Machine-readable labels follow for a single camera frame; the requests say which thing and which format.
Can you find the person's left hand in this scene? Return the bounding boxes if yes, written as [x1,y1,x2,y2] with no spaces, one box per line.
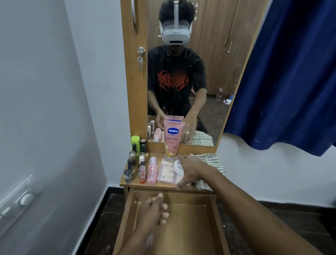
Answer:
[136,193,170,233]

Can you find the dressing table mirror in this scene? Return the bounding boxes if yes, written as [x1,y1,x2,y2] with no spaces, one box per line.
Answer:
[147,0,267,147]

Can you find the pink bottle white cap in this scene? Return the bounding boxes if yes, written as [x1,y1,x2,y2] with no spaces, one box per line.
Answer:
[147,157,158,186]

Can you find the pink lotion tube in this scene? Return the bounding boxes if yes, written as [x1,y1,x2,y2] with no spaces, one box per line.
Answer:
[163,119,185,160]

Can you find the wooden dressing table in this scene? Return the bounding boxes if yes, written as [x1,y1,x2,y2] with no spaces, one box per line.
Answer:
[113,0,269,255]

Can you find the person's left forearm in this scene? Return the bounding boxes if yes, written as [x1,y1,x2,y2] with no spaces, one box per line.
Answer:
[117,223,158,255]

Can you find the open wooden drawer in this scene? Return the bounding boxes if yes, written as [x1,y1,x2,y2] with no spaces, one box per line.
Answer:
[113,188,231,255]

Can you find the clear plastic cosmetics box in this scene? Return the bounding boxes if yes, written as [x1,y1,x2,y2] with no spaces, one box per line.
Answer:
[157,158,185,184]

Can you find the metal door handle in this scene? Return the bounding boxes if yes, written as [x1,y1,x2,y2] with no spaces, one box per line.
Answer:
[131,0,138,37]

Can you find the dark blue curtain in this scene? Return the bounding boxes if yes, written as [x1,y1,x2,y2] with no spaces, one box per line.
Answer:
[223,0,336,157]

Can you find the green spray bottle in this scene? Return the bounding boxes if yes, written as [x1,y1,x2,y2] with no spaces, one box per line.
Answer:
[131,135,141,158]

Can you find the person's right hand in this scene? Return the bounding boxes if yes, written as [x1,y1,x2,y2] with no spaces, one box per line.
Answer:
[176,154,219,190]

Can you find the white round jar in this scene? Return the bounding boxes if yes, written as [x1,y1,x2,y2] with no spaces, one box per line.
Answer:
[173,160,185,176]

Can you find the white wall switch panel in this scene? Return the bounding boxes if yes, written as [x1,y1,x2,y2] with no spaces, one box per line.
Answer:
[0,174,36,238]

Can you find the person's right forearm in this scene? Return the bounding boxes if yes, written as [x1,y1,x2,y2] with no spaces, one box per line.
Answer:
[207,168,324,255]

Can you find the green white striped cloth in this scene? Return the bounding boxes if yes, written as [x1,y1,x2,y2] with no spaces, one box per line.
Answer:
[194,153,227,191]

